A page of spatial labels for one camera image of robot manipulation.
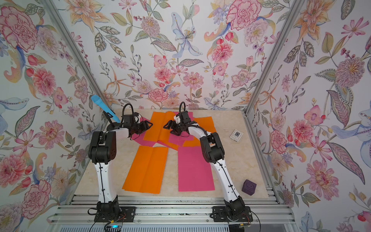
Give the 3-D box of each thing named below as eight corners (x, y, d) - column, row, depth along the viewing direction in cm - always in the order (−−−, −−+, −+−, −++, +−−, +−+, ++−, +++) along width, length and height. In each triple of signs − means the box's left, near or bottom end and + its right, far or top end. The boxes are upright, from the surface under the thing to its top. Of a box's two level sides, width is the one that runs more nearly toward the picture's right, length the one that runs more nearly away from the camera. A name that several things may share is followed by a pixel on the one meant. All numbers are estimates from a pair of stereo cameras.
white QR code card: (229, 137, 108) (230, 135, 106) (235, 130, 112) (235, 128, 110) (238, 142, 105) (239, 140, 103) (243, 135, 109) (244, 133, 107)
